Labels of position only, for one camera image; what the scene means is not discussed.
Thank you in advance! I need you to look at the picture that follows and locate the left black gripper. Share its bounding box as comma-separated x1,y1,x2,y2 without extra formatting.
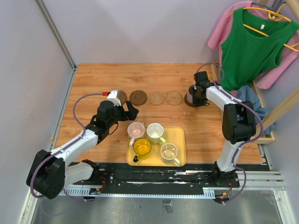
107,100,139,128

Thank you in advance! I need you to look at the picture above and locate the pink cup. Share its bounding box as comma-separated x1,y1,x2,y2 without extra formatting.
127,122,145,147

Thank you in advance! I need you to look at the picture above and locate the dark brown coaster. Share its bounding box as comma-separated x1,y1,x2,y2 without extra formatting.
184,97,206,107
119,91,127,105
129,90,147,105

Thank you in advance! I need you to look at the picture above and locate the white cream cup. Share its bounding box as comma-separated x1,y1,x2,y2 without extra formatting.
147,123,166,145

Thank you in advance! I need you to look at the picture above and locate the woven coaster back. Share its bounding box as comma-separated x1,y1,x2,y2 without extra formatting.
149,91,165,105

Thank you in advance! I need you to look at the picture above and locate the woven coaster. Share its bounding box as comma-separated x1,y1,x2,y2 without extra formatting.
149,91,165,105
165,91,183,105

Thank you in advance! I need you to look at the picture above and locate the woven coaster front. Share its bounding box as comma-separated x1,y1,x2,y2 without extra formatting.
165,91,183,105

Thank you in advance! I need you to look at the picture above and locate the purple black cup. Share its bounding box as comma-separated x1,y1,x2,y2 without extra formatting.
184,85,194,105

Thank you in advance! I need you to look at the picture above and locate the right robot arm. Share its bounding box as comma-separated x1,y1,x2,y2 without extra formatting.
190,71,256,187

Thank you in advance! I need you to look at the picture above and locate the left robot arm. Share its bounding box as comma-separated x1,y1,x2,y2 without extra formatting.
26,100,139,199

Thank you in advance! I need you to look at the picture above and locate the yellow black cup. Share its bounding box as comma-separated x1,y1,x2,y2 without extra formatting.
133,138,151,163

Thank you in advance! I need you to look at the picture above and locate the beige cup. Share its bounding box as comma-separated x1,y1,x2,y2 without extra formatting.
160,143,181,167

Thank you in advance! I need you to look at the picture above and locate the yellow plastic tray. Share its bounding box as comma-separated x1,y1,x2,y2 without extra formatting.
126,126,186,167

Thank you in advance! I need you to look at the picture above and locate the blue cloth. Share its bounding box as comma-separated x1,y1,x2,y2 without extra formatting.
236,85,271,120

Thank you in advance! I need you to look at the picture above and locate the green tank top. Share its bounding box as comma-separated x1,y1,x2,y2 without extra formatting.
220,7,299,92

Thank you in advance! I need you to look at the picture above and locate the pink t-shirt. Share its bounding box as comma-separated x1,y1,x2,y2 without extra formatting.
207,0,299,89

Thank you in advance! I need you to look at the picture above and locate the grey hanger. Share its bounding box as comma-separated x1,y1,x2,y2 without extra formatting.
253,0,288,13

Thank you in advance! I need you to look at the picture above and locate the yellow hanger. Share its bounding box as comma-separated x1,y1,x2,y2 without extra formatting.
226,2,299,52

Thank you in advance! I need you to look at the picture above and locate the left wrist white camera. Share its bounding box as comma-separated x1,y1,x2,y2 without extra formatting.
107,90,122,106

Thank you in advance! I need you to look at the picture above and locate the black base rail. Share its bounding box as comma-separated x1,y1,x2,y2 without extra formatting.
44,161,241,196

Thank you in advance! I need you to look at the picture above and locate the wooden rack frame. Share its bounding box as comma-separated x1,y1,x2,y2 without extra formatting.
211,0,299,144

